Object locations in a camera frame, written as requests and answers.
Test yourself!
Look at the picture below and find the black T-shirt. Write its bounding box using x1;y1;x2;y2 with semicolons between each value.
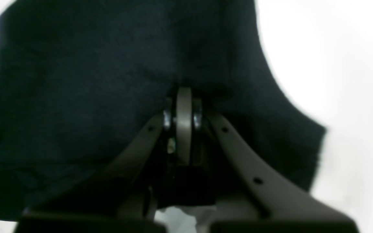
0;0;325;221

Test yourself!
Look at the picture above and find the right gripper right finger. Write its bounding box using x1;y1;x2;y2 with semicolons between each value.
176;87;358;233

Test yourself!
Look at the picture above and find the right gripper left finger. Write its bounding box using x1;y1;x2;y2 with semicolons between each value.
15;98;173;233

